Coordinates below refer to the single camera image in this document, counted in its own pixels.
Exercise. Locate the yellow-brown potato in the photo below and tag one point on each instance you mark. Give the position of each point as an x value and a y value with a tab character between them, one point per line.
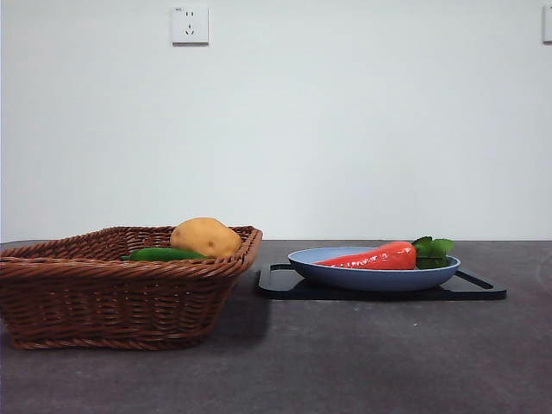
202	237

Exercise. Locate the black rectangular tray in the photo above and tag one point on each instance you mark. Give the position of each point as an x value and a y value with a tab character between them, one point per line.
276	289

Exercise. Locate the white wall socket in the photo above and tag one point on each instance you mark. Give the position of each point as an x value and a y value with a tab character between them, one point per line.
190	24

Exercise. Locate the orange carrot with green leaves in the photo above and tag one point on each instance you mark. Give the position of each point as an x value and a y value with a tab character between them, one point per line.
379	259

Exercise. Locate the white wall plate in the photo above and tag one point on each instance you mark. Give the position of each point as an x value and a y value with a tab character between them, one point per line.
547	24

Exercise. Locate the green pepper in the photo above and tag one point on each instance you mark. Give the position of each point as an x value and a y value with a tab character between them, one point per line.
164	254

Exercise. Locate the blue round plate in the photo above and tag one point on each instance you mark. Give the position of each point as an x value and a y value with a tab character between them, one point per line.
371	278

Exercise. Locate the brown wicker basket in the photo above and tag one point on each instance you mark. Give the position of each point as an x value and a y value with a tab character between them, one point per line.
108	302

